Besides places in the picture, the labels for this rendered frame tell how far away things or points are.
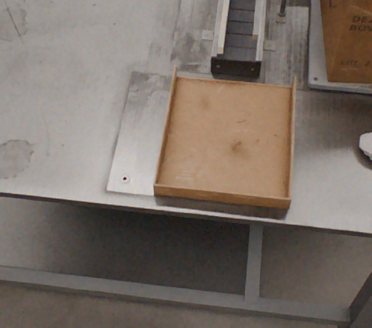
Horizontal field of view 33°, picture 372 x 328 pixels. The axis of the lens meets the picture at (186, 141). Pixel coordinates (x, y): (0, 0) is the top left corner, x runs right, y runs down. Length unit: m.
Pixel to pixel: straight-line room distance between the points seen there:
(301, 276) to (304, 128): 0.84
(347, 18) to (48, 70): 0.65
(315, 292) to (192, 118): 0.92
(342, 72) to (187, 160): 0.38
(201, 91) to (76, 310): 0.94
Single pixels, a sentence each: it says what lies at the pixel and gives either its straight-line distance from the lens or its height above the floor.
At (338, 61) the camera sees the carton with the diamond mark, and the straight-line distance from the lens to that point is 1.31.
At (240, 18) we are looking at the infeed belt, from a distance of 1.42.
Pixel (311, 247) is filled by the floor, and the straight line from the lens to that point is 2.10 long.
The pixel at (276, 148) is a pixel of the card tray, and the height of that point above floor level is 0.83.
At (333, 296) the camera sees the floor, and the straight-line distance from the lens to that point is 2.05.
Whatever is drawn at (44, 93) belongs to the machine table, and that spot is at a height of 0.83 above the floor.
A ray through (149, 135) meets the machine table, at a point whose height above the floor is 0.83.
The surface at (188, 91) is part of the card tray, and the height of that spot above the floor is 0.83.
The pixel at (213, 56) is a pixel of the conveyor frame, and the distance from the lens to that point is 1.35.
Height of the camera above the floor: 1.88
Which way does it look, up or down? 56 degrees down
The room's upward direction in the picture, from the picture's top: 1 degrees counter-clockwise
